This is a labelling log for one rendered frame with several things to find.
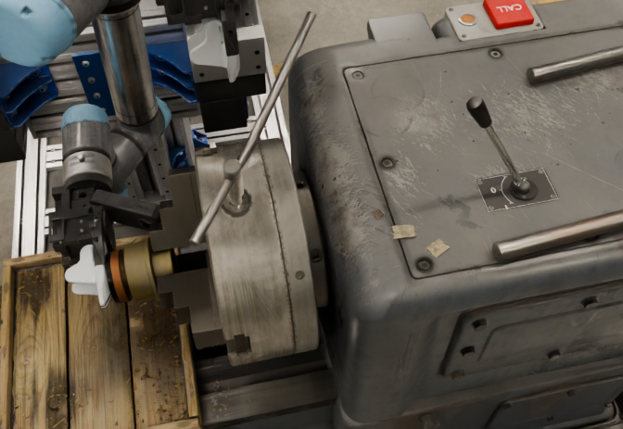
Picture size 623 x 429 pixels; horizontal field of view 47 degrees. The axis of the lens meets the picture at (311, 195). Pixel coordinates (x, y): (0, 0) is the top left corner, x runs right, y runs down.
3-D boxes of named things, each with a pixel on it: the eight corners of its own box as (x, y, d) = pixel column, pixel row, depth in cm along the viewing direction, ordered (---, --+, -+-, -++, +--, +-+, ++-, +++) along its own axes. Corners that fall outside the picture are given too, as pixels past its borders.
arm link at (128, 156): (148, 173, 133) (136, 135, 124) (114, 219, 127) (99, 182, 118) (113, 159, 135) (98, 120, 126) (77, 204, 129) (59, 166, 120)
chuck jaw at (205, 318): (235, 259, 101) (247, 330, 93) (238, 281, 105) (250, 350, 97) (156, 273, 100) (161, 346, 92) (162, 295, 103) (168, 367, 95)
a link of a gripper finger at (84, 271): (69, 312, 100) (68, 256, 105) (111, 304, 100) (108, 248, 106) (62, 302, 97) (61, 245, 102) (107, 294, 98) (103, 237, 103)
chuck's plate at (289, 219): (278, 200, 127) (274, 93, 100) (316, 373, 113) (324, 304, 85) (259, 204, 127) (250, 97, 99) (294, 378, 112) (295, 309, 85)
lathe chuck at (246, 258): (259, 204, 127) (249, 96, 99) (294, 378, 112) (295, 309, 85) (208, 213, 126) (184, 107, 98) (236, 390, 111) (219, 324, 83)
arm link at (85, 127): (114, 129, 125) (103, 95, 118) (118, 178, 119) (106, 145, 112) (69, 136, 124) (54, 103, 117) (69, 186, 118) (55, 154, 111)
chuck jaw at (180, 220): (229, 228, 106) (215, 150, 103) (231, 239, 102) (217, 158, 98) (154, 242, 105) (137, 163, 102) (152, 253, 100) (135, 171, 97)
